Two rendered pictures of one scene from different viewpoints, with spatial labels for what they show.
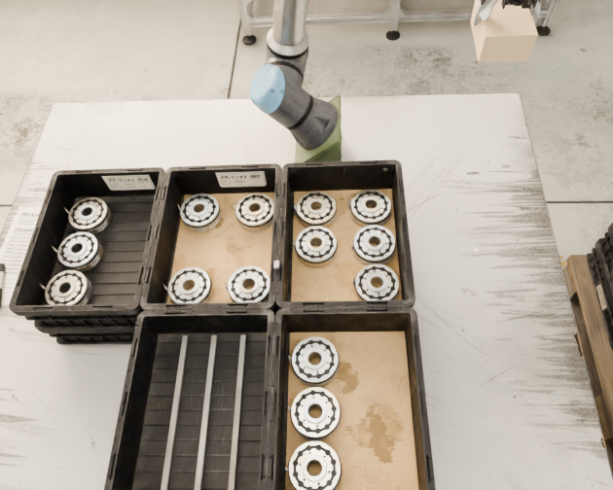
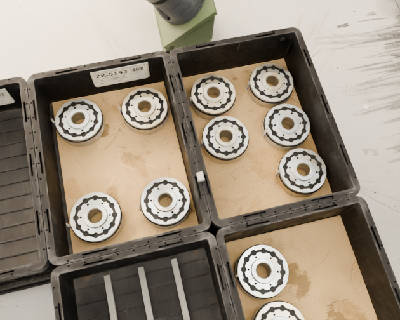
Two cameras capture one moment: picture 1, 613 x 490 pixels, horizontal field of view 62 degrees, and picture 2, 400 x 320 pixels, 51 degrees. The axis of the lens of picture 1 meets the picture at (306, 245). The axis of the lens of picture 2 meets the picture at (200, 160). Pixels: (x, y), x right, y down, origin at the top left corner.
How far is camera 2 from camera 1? 46 cm
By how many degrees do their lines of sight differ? 16
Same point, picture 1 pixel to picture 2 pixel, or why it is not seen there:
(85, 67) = not seen: outside the picture
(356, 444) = not seen: outside the picture
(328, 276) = (245, 170)
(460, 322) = (370, 185)
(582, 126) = not seen: outside the picture
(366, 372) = (315, 269)
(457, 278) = (356, 140)
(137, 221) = (3, 145)
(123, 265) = (2, 205)
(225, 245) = (120, 156)
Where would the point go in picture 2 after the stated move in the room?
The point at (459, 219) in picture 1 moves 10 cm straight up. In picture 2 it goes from (342, 77) to (357, 56)
